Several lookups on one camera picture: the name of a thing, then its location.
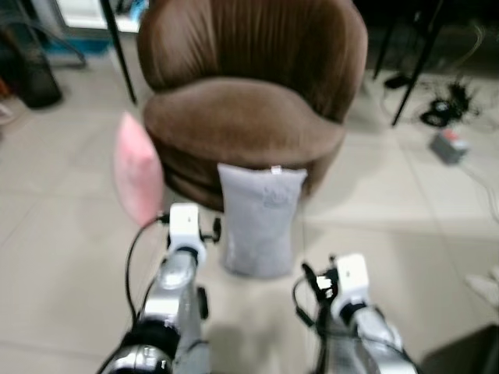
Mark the grey pillow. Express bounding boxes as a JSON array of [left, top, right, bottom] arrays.
[[217, 162, 309, 280]]

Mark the pink pillow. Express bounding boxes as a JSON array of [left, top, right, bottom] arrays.
[[113, 111, 166, 227]]

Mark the brown round armchair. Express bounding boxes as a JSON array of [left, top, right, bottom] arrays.
[[136, 0, 369, 213]]

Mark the robot left leg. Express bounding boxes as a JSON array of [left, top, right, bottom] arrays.
[[181, 337, 213, 374]]

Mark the white crumpled cloth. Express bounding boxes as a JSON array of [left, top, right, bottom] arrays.
[[466, 269, 499, 309]]

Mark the grey power strip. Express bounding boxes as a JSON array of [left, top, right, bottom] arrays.
[[429, 129, 470, 166]]

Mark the black thin pole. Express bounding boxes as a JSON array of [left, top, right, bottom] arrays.
[[100, 0, 139, 106]]

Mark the small black adapter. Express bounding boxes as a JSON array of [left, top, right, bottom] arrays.
[[384, 72, 412, 89]]

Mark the black waste bin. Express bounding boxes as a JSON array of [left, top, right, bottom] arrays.
[[16, 43, 63, 110]]

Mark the black slanted metal leg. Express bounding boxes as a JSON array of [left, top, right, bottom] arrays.
[[390, 0, 447, 127], [373, 16, 402, 79]]

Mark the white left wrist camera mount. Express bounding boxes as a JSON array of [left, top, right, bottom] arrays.
[[168, 203, 207, 266]]

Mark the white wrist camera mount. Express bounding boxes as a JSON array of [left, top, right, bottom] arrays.
[[168, 203, 207, 266], [331, 253, 371, 320]]

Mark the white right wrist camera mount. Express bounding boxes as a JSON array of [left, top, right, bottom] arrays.
[[331, 253, 371, 320]]

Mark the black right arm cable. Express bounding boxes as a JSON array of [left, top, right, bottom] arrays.
[[292, 277, 332, 374]]

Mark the black coiled cable bundle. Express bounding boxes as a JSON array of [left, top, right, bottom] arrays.
[[419, 86, 478, 129]]

